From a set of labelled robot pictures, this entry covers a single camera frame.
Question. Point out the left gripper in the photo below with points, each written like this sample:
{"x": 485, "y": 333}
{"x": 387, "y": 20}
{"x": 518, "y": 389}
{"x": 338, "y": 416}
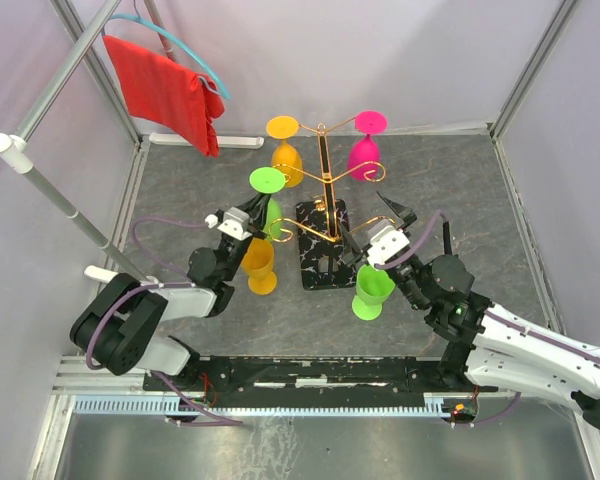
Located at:
{"x": 257, "y": 208}

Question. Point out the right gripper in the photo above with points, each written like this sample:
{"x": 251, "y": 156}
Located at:
{"x": 351, "y": 252}

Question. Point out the green goblet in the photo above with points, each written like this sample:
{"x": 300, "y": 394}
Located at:
{"x": 373, "y": 288}
{"x": 269, "y": 180}

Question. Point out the orange goblet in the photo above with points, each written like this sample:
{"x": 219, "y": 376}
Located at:
{"x": 285, "y": 157}
{"x": 258, "y": 264}

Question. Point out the gold wine glass rack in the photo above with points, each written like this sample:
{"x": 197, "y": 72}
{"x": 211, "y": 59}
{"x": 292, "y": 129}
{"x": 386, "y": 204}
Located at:
{"x": 316, "y": 225}

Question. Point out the magenta goblet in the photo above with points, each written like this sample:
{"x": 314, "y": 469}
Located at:
{"x": 364, "y": 157}

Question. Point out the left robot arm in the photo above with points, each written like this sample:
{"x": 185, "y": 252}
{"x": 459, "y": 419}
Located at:
{"x": 117, "y": 331}

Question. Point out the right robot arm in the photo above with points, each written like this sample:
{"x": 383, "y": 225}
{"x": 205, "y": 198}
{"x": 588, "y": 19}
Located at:
{"x": 487, "y": 345}

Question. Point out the green goblet front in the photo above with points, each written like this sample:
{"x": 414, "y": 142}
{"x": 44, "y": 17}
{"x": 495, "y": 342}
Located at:
{"x": 373, "y": 288}

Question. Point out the red cloth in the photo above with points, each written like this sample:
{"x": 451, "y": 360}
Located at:
{"x": 164, "y": 92}

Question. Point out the white clothes stand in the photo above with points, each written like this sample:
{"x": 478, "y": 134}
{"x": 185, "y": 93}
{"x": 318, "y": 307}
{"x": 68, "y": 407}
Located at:
{"x": 80, "y": 146}

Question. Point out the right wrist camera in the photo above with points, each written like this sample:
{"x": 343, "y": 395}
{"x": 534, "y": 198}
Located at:
{"x": 385, "y": 242}

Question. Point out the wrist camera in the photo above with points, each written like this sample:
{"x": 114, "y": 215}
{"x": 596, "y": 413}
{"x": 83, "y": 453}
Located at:
{"x": 385, "y": 242}
{"x": 233, "y": 224}

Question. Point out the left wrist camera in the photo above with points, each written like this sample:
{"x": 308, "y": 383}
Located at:
{"x": 233, "y": 224}

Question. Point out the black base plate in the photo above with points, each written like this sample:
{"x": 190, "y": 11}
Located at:
{"x": 220, "y": 375}

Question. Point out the white cable duct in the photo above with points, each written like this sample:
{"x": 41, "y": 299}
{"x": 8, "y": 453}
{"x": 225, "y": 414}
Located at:
{"x": 285, "y": 402}

